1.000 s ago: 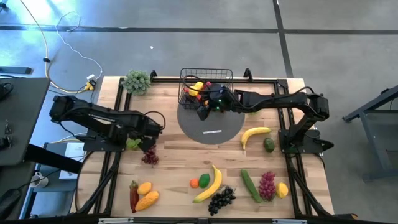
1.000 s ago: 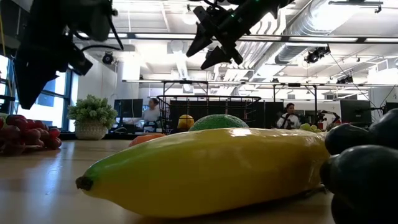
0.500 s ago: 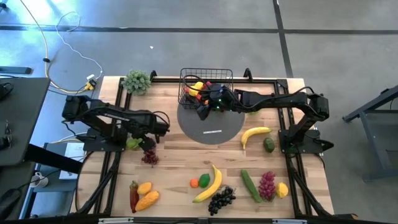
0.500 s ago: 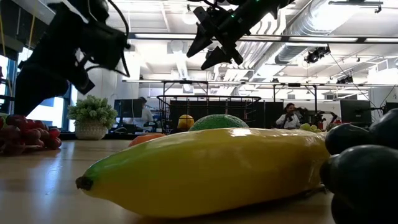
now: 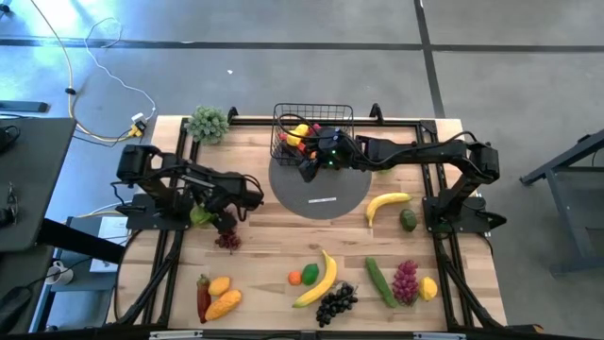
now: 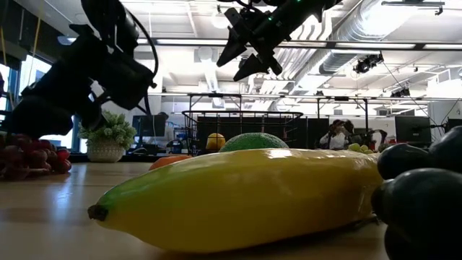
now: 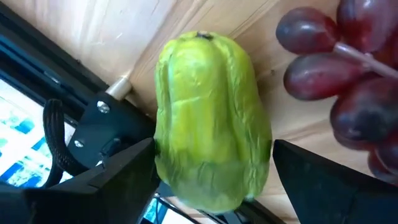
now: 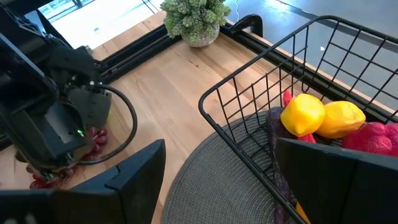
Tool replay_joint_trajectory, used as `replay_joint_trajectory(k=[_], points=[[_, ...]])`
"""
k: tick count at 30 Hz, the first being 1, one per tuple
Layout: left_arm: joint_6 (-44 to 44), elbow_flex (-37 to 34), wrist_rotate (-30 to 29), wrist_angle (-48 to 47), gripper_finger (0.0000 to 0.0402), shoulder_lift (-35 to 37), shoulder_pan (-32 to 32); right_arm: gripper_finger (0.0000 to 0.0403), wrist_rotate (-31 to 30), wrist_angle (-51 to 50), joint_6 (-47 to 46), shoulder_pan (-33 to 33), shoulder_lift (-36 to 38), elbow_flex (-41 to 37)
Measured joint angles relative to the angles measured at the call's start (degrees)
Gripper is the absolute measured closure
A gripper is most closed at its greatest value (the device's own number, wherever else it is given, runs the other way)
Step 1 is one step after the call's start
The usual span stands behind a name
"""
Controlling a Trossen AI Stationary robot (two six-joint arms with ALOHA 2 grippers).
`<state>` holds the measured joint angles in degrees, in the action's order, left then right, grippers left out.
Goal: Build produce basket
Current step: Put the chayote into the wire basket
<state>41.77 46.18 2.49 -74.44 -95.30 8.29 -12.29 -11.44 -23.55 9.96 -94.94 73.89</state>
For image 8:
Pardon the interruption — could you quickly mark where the yellow plastic lemon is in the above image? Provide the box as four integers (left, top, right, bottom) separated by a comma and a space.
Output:
315, 100, 367, 139
280, 93, 326, 138

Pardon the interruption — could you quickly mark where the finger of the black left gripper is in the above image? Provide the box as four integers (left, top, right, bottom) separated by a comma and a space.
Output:
37, 166, 68, 185

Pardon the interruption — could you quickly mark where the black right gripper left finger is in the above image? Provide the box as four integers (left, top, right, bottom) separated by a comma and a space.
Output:
104, 139, 167, 224

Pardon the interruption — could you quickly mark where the black wire basket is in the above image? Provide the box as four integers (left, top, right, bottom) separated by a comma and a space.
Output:
198, 14, 398, 224

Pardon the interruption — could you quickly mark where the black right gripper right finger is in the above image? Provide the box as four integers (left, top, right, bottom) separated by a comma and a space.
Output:
276, 138, 358, 224

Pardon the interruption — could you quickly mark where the red bell pepper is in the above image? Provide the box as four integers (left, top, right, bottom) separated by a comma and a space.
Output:
341, 121, 398, 157

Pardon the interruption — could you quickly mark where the black clamp handle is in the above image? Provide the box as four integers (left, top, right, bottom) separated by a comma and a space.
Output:
228, 14, 264, 38

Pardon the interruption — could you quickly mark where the dark red grapes bunch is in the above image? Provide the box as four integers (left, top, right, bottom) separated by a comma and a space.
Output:
25, 126, 109, 190

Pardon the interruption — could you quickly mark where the round grey woven placemat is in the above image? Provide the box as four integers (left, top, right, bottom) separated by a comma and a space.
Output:
160, 110, 343, 224

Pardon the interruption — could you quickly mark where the potted green succulent plant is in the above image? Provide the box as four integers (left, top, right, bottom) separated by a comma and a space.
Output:
160, 0, 233, 48

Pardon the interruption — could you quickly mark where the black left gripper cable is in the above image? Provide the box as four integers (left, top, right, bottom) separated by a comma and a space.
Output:
76, 83, 139, 166

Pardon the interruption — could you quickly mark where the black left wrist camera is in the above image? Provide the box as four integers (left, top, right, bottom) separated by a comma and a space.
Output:
67, 86, 113, 129

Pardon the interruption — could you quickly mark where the dark purple eggplant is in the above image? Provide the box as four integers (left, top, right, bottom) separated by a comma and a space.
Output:
266, 106, 299, 224

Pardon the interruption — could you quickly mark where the orange yellow mango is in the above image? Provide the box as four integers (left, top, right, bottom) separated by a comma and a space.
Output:
294, 201, 312, 224

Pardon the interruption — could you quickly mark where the black aluminium table frame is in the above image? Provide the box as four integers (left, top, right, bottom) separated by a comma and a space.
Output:
0, 0, 398, 124

